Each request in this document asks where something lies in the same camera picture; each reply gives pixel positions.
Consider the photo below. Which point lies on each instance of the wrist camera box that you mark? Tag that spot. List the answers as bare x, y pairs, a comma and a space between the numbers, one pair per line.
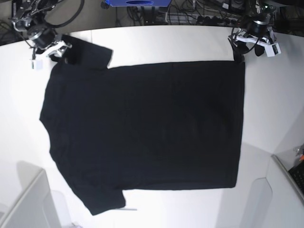
37, 64
272, 50

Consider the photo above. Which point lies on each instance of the left white side panel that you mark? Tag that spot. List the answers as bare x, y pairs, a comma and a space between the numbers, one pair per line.
34, 207

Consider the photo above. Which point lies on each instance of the right white side panel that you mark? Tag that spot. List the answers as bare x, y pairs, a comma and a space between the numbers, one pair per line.
286, 209

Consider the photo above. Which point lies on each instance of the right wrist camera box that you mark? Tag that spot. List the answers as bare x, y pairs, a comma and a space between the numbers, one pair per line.
37, 64

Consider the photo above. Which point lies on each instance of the black keyboard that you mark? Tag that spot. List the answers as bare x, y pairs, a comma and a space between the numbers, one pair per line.
297, 173

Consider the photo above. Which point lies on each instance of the blue plastic box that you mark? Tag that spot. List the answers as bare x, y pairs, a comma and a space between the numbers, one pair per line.
128, 3

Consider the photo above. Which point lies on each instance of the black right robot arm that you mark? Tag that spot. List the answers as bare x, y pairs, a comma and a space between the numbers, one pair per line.
27, 20

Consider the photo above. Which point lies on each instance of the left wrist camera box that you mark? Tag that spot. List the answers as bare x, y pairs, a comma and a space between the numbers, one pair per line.
272, 50

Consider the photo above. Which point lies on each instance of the white side panel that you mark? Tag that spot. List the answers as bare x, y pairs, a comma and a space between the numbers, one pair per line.
286, 209
34, 207

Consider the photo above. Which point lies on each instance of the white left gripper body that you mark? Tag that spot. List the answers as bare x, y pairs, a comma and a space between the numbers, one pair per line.
245, 37

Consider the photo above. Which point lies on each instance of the black T-shirt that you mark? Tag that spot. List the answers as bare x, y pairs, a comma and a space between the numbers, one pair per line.
165, 126

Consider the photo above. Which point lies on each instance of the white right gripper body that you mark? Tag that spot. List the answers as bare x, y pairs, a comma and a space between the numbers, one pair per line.
57, 49

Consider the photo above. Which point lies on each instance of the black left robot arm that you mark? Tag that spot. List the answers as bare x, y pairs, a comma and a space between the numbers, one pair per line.
253, 31

